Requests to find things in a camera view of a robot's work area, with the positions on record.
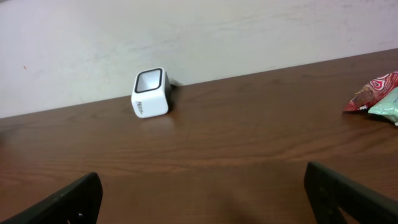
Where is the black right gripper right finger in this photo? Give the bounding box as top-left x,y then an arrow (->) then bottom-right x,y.
304,162 -> 397,224

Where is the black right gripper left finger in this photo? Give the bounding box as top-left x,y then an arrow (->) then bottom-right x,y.
2,172 -> 103,224

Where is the teal snack wrapper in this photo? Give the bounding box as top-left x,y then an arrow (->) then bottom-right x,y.
368,88 -> 397,126

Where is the red orange chocolate bar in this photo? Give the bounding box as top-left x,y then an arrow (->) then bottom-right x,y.
343,72 -> 397,112

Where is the white barcode scanner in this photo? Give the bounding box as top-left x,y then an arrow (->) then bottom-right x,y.
131,67 -> 172,119

